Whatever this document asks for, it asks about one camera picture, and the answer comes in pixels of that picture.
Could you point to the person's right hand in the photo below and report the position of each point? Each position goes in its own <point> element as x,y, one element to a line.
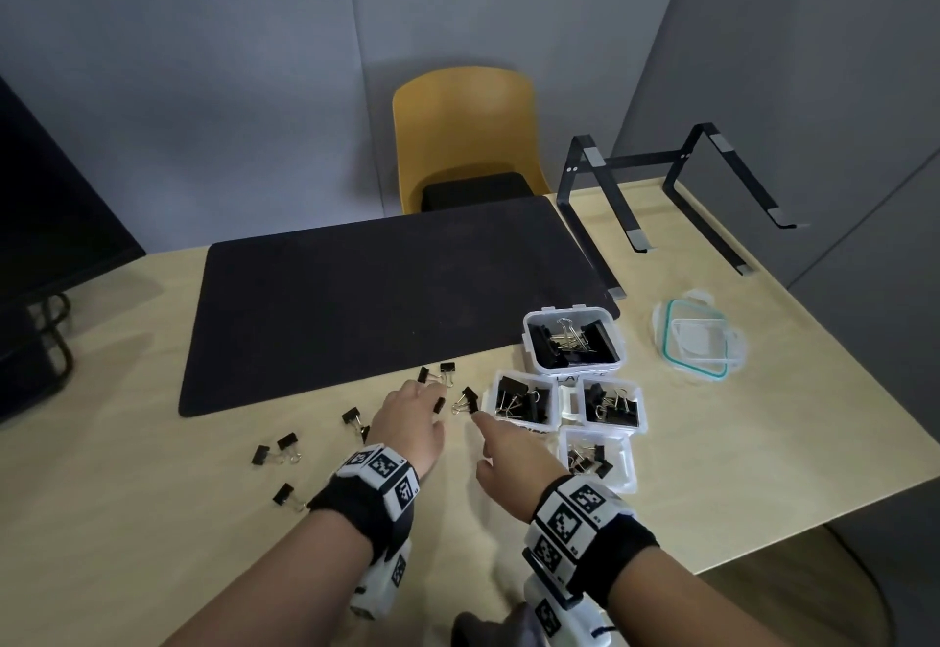
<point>520,464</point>

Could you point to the person's left hand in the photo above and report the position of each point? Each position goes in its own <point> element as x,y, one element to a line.
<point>406,428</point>

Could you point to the person's right thumb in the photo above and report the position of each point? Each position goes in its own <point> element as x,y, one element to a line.
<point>486,468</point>

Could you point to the person's left fingers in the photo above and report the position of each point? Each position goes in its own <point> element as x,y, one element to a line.
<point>415,394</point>

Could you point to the person's right forearm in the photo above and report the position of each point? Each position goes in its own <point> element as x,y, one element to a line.
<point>683,606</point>

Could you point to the person's left forearm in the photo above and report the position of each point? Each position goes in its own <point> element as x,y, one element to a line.
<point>294,588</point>

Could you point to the small clear plastic box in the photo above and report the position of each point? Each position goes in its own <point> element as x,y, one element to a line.
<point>611,406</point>
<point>598,461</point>
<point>523,404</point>

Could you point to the pile of black binder clips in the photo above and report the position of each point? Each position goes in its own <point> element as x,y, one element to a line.
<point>613,404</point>
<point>593,459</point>
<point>518,400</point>

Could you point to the black desk mat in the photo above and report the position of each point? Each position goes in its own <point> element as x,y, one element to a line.
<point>382,294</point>

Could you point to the black left wristband with markers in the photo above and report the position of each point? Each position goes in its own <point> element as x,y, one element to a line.
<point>371,494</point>

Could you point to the black wristband with markers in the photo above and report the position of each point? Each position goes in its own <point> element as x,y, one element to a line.
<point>371,494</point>
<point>587,533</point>

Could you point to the black right wristband with markers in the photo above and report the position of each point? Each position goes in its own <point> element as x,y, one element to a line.
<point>587,533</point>

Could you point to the pile of large binder clips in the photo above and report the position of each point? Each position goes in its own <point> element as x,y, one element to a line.
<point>569,339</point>

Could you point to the large clear plastic box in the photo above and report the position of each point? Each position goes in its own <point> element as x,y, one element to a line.
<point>573,342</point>

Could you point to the black seat cushion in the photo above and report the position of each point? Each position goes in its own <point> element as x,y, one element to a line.
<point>476,191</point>

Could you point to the clear lid with green seal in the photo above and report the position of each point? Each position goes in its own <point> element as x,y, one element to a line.
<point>697,338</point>

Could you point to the yellow chair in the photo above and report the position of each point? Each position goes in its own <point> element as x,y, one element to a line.
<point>459,125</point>

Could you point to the black metal laptop stand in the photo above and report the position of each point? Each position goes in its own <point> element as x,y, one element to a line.
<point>646,158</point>

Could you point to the tan chair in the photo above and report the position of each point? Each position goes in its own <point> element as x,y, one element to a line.
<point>808,588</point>

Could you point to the black monitor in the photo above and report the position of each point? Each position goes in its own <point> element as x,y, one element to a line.
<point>51,206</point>

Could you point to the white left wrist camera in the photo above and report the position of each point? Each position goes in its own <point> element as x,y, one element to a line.
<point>382,580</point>

